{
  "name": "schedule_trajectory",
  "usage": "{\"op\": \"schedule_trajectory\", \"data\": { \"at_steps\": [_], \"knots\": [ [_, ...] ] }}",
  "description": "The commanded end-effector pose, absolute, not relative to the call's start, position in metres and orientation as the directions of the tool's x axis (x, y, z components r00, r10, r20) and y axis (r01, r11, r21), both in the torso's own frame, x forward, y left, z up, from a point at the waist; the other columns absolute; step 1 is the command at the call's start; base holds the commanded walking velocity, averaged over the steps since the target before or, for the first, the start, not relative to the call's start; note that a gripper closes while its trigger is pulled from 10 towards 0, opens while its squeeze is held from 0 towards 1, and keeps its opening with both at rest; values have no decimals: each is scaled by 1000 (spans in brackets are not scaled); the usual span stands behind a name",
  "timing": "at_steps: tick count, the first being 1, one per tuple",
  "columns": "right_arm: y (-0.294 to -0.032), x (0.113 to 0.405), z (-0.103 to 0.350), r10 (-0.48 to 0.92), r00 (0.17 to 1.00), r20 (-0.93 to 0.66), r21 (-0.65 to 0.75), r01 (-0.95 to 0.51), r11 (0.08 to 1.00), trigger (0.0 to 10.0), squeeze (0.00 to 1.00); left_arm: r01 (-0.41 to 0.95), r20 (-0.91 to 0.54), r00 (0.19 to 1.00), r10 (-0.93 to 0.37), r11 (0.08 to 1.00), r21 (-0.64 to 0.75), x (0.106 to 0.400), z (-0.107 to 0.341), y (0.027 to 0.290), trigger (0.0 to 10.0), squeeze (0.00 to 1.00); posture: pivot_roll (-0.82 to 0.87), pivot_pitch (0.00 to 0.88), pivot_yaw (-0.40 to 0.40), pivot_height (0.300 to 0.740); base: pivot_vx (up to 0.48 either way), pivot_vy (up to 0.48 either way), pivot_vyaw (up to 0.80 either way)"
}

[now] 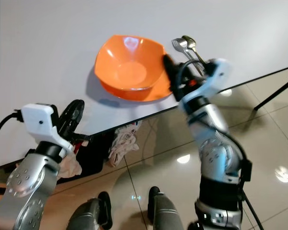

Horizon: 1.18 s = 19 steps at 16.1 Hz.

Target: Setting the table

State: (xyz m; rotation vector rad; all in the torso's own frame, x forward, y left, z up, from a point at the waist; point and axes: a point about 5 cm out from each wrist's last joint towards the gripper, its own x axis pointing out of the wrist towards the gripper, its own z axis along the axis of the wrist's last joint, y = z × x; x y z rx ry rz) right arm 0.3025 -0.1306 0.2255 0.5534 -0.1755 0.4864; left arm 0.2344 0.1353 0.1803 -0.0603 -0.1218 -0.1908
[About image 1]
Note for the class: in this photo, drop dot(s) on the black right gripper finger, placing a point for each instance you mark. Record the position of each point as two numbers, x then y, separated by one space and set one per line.
170 69

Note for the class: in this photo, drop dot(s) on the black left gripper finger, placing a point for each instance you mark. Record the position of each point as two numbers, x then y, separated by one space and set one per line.
74 111

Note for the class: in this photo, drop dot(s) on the orange plastic bowl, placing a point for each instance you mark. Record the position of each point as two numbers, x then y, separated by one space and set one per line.
127 67

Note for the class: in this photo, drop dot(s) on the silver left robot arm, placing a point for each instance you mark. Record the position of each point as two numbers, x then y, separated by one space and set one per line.
26 187

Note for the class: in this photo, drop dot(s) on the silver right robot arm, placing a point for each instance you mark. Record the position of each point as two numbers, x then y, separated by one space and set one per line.
221 153

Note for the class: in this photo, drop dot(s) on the silver metal fork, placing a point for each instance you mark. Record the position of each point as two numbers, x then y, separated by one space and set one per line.
178 44

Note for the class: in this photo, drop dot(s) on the crumpled white pink cloth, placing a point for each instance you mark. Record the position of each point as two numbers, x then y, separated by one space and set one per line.
124 141

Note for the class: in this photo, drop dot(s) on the grey left robot leg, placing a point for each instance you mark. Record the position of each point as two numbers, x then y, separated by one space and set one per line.
91 213

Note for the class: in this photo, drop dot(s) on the grey robot leg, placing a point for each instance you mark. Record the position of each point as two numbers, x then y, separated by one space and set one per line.
91 213
165 213

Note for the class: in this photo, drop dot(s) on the black metal table leg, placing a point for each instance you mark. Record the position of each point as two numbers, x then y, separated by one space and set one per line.
276 91

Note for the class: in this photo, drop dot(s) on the grey right robot leg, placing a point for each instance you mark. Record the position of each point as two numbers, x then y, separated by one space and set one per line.
165 213

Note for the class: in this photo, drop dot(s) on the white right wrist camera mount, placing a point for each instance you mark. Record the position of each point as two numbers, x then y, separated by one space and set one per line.
216 74

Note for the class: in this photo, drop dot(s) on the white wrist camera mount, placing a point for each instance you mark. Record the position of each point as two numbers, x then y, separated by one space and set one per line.
216 74
41 122

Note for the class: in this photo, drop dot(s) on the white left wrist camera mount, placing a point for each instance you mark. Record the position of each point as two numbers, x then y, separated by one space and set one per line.
41 122

